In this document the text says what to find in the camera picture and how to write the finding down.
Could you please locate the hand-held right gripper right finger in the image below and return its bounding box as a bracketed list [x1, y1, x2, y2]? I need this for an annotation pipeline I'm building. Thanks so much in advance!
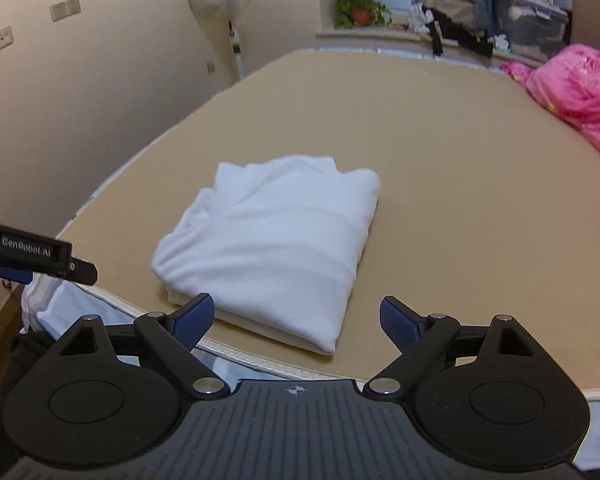
[362, 296, 536, 400]

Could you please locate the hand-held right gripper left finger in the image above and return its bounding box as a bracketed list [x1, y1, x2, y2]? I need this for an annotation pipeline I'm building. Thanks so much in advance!
[57, 292, 231, 401]

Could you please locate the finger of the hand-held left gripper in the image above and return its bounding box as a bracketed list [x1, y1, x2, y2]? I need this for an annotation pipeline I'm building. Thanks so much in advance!
[55, 258, 99, 286]

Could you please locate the white long-sleeve shirt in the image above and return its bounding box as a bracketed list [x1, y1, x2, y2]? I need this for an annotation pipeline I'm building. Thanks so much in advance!
[151, 156, 382, 356]

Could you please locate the pile of clothes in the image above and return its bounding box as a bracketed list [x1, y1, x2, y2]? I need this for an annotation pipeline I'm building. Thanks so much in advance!
[409, 0, 496, 58]

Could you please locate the plaid bed sheet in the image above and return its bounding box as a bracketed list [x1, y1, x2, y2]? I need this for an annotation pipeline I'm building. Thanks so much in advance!
[20, 280, 600, 471]

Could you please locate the tan bed mat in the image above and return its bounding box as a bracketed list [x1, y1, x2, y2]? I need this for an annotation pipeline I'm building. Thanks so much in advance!
[55, 49, 600, 401]

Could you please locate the white windowsill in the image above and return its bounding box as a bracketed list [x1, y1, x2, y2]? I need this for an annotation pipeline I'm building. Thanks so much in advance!
[316, 22, 546, 68]

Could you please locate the pink floral quilt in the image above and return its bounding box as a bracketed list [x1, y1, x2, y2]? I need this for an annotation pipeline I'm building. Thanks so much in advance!
[500, 43, 600, 171]

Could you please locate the potted green plant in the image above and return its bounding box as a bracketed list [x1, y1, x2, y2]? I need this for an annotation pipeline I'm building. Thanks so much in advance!
[334, 0, 392, 28]

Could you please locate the clear plastic storage box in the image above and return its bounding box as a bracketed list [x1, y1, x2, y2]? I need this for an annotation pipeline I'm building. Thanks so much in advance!
[492, 0, 570, 58]

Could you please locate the brown wooden bed frame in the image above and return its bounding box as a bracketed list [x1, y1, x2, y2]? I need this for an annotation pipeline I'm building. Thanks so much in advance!
[0, 290, 23, 356]

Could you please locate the double wall switch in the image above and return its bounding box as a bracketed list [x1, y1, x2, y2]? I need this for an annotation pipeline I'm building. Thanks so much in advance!
[50, 0, 81, 22]

